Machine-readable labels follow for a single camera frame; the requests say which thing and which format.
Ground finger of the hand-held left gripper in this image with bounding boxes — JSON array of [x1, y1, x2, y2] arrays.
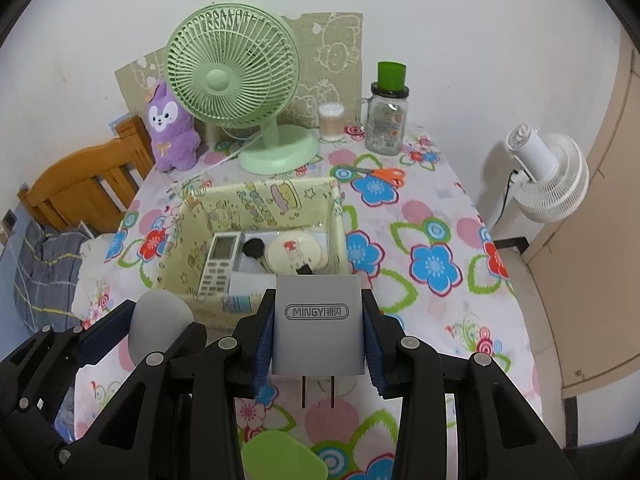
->
[[165, 322, 208, 361], [0, 300, 138, 461]]

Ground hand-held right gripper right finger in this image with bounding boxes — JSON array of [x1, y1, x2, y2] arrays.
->
[[360, 289, 563, 480]]

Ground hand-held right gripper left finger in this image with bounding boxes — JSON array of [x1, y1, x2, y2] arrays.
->
[[64, 287, 277, 480]]

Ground white remote control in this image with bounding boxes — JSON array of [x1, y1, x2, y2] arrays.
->
[[197, 232, 244, 303]]

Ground beige door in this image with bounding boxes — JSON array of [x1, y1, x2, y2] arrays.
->
[[522, 25, 640, 398]]

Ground green desk fan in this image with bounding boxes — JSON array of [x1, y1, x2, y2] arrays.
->
[[166, 3, 321, 176]]

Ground orange handled scissors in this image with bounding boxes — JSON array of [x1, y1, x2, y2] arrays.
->
[[336, 164, 406, 188]]

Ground white circulation fan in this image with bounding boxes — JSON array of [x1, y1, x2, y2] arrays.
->
[[505, 122, 591, 223]]

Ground white fan cable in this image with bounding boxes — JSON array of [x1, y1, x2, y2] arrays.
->
[[167, 132, 263, 198]]

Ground grey rounded object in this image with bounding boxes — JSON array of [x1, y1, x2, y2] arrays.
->
[[127, 290, 196, 371]]

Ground grey plaid blanket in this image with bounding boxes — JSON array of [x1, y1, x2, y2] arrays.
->
[[0, 217, 88, 331]]

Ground green round case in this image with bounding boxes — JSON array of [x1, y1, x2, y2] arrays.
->
[[241, 430, 328, 480]]

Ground glass jar mug green lid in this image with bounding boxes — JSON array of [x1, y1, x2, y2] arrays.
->
[[356, 61, 411, 155]]

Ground round white compact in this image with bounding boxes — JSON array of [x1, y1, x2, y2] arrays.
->
[[266, 231, 323, 273]]

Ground printed fabric storage box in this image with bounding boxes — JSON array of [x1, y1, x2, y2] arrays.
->
[[152, 176, 348, 330]]

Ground purple plush toy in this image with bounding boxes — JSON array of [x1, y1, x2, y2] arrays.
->
[[146, 80, 202, 172]]

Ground cotton swab container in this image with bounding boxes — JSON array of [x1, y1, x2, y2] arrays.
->
[[318, 103, 346, 143]]

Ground grey charger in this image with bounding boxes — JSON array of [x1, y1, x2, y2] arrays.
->
[[271, 274, 367, 408]]

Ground white cloth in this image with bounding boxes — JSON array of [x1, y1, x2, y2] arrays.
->
[[75, 232, 121, 321]]

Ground black fan cable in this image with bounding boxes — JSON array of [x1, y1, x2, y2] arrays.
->
[[502, 169, 523, 211]]

